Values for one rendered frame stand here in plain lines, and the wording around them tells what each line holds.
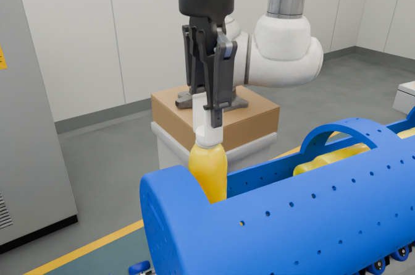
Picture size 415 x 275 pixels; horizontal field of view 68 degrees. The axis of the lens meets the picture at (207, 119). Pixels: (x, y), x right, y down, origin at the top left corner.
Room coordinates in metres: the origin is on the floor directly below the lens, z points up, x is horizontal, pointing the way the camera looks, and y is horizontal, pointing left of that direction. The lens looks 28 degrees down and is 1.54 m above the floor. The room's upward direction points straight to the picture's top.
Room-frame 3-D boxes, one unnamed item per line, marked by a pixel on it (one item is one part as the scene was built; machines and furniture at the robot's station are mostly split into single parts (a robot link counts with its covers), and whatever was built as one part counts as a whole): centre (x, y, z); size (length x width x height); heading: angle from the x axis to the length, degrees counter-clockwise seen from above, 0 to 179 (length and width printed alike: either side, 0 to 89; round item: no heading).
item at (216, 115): (0.41, -0.02, 1.33); 0.03 x 0.01 x 0.05; 26
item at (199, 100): (0.46, 0.01, 1.30); 0.03 x 0.01 x 0.07; 116
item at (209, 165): (0.44, 0.00, 1.17); 0.07 x 0.07 x 0.19
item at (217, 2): (0.44, 0.00, 1.46); 0.08 x 0.07 x 0.09; 26
